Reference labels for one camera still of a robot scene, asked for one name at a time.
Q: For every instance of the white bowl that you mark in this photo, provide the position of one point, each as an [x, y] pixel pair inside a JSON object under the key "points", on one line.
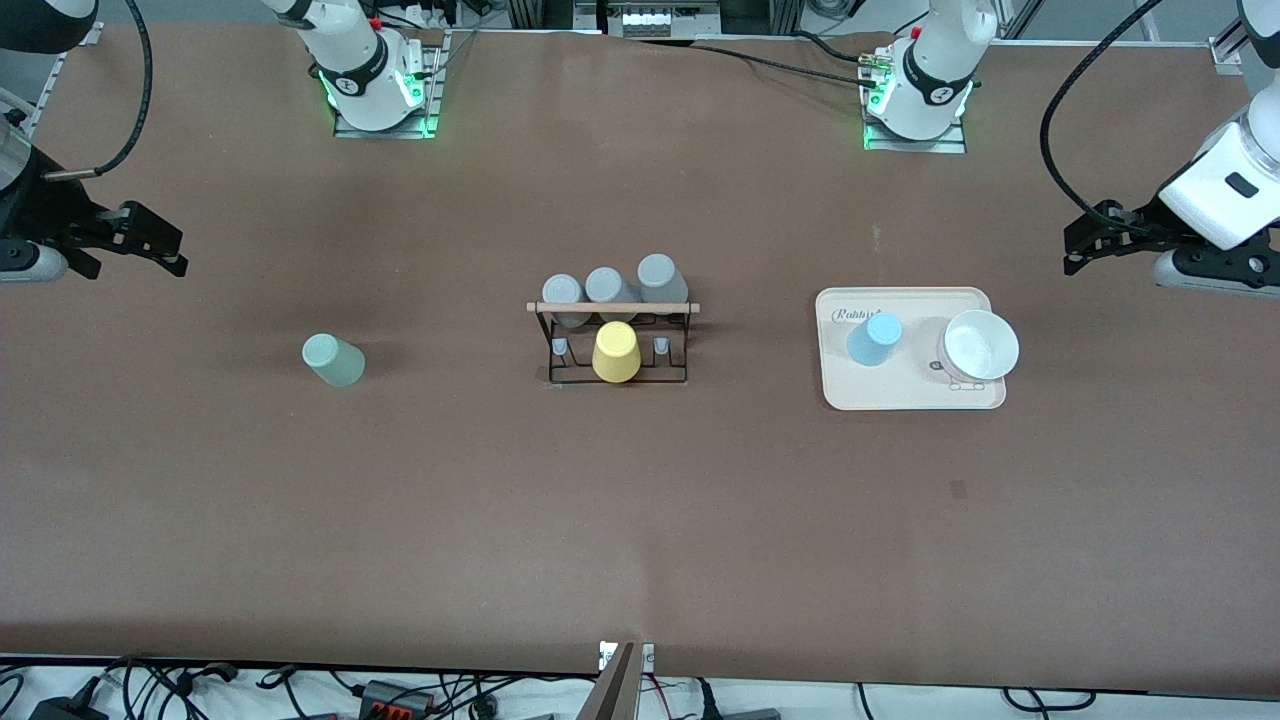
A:
{"points": [[980, 345]]}

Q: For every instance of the white rack device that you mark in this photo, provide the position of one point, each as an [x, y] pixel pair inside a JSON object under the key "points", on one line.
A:
{"points": [[660, 20]]}

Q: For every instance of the light blue plastic cup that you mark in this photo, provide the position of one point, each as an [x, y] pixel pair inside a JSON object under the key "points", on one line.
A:
{"points": [[875, 340]]}

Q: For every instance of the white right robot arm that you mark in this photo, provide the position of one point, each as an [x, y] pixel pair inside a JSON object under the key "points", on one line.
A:
{"points": [[355, 60]]}

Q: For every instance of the black orange connector block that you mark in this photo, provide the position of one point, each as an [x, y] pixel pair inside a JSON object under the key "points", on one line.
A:
{"points": [[385, 692]]}

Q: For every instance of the wooden post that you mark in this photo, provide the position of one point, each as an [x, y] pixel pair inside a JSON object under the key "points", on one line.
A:
{"points": [[610, 690]]}

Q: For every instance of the yellow plastic cup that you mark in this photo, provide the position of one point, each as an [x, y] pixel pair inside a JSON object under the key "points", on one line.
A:
{"points": [[616, 355]]}

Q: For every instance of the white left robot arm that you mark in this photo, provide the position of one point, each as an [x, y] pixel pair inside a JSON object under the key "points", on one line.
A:
{"points": [[940, 60]]}

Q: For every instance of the grey plastic cup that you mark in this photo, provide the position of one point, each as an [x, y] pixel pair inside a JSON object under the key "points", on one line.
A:
{"points": [[562, 290], [605, 285], [660, 275]]}

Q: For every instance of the white power strip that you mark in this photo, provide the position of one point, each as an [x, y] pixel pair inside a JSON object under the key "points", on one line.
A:
{"points": [[430, 15]]}

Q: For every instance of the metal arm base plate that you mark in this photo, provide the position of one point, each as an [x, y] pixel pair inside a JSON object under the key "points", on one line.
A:
{"points": [[915, 145], [432, 80]]}

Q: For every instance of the grey flat box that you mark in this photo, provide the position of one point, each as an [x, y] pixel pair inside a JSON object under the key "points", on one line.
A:
{"points": [[750, 714]]}

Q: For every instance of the black power adapter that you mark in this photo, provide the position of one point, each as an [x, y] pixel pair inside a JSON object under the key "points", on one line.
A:
{"points": [[65, 710]]}

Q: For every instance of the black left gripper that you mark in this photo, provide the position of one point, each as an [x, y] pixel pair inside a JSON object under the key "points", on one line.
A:
{"points": [[1138, 228]]}

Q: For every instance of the black plug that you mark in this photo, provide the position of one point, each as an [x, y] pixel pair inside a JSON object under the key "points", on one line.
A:
{"points": [[708, 700]]}

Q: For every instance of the white marker tag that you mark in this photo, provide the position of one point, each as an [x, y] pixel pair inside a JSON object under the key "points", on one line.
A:
{"points": [[648, 657]]}

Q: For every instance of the aluminium corner bracket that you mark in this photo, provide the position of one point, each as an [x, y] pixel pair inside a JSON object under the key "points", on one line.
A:
{"points": [[1227, 52]]}

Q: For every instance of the pale green plastic cup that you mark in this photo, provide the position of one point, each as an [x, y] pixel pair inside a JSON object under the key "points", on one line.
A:
{"points": [[335, 362]]}

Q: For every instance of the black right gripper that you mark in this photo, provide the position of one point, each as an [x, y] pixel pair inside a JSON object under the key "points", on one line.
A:
{"points": [[40, 207]]}

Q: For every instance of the cream rabbit print tray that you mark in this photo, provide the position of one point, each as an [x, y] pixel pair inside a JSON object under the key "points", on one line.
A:
{"points": [[880, 385]]}

